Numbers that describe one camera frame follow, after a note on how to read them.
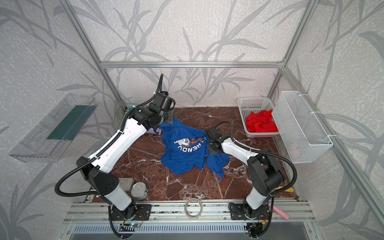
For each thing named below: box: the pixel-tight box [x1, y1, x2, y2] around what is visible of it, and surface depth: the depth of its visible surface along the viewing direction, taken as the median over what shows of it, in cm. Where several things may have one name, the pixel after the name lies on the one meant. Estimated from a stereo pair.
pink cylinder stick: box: [267, 202, 290, 221], surface depth 74 cm
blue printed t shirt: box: [158, 117, 230, 179], surface depth 93 cm
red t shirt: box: [245, 109, 279, 133], surface depth 108 cm
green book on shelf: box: [47, 105, 97, 141], surface depth 69 cm
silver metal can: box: [130, 182, 149, 200], surface depth 77 cm
